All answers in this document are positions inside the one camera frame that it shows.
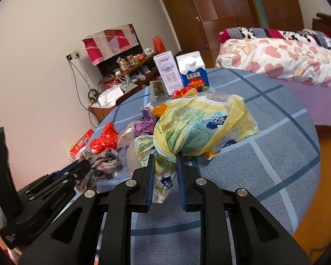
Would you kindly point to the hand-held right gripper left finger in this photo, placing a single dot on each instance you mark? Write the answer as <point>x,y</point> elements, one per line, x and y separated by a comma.
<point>151,183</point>

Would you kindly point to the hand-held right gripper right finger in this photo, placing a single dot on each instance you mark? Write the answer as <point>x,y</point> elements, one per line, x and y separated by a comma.
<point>182,183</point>

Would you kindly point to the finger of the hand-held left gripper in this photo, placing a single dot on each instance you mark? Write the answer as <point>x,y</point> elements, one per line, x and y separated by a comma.
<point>78,175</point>
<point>67,169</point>

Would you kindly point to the grey patterned bag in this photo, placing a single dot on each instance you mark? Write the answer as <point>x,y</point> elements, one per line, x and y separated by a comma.
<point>104,160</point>

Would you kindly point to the clear plastic bag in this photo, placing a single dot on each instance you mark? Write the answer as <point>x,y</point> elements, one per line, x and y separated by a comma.
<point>127,135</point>

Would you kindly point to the yellow green printed plastic bag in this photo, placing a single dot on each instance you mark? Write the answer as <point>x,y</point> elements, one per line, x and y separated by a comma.
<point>187,127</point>

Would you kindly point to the purple wrapper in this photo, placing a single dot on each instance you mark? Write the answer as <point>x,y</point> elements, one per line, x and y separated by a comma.
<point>143,125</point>

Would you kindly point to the red cardboard box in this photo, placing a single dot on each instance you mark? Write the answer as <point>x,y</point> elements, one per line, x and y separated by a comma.
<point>81,143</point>

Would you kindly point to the small orange wrapper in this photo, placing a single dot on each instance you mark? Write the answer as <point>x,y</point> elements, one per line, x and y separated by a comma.
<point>210,154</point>

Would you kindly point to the wooden television cabinet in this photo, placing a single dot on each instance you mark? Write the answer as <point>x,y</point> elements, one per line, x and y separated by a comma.
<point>99,113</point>

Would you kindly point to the orange snack wrapper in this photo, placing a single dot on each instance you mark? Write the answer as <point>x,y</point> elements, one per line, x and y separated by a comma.
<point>159,109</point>

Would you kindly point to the white flat box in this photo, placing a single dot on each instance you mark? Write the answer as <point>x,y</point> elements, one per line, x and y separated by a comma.
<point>110,96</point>

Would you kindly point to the red orange crumpled wrapper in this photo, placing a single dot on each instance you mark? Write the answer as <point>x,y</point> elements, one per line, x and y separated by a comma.
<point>183,92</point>

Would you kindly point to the dark flat packet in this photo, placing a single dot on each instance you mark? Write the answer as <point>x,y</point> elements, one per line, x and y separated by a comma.
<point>157,89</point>

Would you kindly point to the red flat package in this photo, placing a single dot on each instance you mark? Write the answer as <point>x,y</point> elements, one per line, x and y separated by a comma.
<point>111,85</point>

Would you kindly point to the blue and white carton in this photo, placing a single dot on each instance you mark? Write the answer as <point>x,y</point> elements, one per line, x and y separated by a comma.
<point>194,73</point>

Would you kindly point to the tall white milk carton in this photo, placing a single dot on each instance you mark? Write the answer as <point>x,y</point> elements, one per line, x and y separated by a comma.
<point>167,71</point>

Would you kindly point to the gold lidded jar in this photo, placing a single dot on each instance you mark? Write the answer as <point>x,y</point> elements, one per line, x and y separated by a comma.
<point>124,65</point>
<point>131,59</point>

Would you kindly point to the red pink patchwork cover cloth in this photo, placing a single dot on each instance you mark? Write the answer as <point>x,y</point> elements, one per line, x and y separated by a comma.
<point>110,45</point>

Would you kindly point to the white printed mug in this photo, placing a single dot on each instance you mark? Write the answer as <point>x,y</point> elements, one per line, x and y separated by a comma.
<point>147,52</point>

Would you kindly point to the orange gift bag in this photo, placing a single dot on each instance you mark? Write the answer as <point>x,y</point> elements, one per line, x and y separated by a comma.
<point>159,44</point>

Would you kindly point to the black television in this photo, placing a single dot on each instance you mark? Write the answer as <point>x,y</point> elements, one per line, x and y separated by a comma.
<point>136,37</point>

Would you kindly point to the brown wooden wardrobe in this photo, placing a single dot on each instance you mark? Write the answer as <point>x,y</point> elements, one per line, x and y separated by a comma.
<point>218,33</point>

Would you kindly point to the pink heart quilt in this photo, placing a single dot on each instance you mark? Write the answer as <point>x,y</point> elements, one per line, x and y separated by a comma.
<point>278,58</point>

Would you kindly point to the purple bed sheet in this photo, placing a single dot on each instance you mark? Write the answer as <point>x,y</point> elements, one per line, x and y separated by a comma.
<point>320,105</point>

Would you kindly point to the patchwork cow print blanket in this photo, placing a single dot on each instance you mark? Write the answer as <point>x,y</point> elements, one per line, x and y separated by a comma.
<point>253,32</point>

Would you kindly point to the wooden headboard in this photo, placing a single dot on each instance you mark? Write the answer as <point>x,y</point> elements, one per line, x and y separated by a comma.
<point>325,23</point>

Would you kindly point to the wall socket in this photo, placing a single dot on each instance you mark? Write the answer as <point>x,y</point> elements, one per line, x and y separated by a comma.
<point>74,54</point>

